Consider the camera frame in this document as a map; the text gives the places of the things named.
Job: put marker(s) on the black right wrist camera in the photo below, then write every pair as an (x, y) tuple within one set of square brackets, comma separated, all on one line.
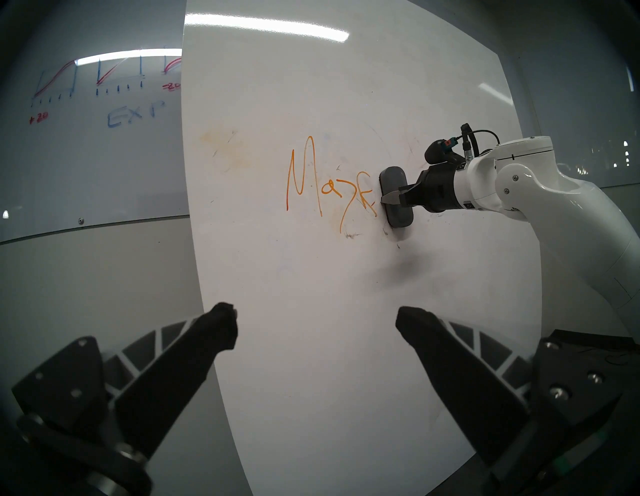
[(440, 151)]

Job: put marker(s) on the white freestanding whiteboard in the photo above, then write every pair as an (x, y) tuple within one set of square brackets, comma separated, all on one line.
[(325, 90)]

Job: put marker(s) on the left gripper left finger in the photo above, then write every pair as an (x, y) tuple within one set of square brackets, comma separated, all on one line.
[(175, 370)]

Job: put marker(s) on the dark grey whiteboard eraser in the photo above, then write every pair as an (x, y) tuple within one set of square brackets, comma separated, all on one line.
[(397, 220)]

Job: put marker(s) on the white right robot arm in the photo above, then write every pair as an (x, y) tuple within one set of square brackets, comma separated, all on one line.
[(560, 200)]

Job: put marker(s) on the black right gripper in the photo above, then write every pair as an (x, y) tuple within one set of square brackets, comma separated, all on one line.
[(437, 190)]

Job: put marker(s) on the wall-mounted glass whiteboard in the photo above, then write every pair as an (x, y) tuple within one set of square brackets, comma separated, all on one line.
[(90, 165)]

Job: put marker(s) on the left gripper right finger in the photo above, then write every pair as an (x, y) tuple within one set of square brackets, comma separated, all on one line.
[(460, 380)]

